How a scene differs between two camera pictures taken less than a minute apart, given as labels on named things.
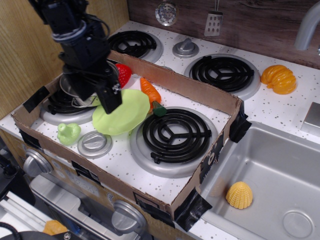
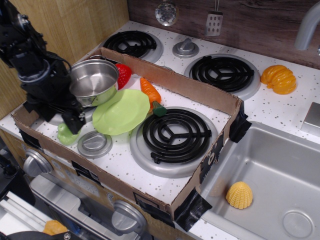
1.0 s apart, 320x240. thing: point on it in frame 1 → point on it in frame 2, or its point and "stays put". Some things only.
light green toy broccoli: [68, 134] stays put
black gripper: [90, 55] → [51, 96]
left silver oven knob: [35, 164] stays put
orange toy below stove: [53, 227] stays put
